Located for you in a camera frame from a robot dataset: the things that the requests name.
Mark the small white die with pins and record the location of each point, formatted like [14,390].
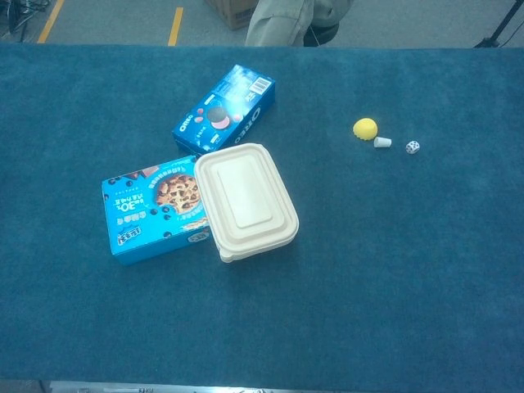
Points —
[412,147]

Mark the black tripod stand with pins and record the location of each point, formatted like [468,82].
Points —
[501,28]

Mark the small white cylinder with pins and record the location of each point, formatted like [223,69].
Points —
[382,142]

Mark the cardboard box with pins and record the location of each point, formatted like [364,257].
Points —
[233,14]

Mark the blue Oreo cookie box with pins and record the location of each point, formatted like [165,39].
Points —
[225,110]

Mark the yellow ball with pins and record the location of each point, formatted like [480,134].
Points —
[365,129]

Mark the beige lidded plastic container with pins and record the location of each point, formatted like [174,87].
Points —
[245,196]

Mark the blue chocolate chip cookie box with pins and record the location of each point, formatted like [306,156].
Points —
[143,213]

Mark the teal felt table cloth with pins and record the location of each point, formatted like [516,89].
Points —
[82,307]

